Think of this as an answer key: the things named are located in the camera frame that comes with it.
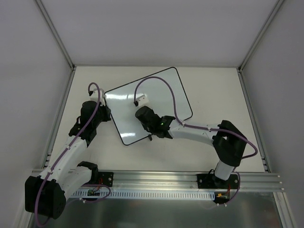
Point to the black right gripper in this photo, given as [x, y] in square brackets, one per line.
[141, 114]

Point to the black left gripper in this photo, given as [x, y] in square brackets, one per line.
[106, 113]

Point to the white whiteboard black frame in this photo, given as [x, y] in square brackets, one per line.
[156, 88]

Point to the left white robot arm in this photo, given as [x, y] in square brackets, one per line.
[47, 193]

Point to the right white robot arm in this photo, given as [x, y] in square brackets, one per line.
[229, 143]

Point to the small green circuit board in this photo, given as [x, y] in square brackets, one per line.
[93, 193]

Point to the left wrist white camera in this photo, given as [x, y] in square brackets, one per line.
[97, 94]

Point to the wrist white camera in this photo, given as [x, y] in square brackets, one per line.
[97, 94]
[141, 101]

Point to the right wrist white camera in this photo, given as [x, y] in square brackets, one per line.
[141, 101]

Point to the left table edge aluminium rail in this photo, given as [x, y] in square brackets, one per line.
[58, 117]

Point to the front aluminium rail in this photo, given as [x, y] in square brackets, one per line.
[188, 180]

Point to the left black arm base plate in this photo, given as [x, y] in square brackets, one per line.
[105, 178]

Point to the white slotted cable duct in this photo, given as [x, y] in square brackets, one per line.
[148, 194]

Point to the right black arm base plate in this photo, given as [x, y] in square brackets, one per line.
[206, 181]

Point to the left corner aluminium post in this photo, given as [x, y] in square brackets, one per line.
[42, 9]

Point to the corner aluminium post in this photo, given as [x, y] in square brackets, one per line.
[267, 23]
[42, 9]

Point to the right corner aluminium post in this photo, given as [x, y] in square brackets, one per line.
[267, 23]

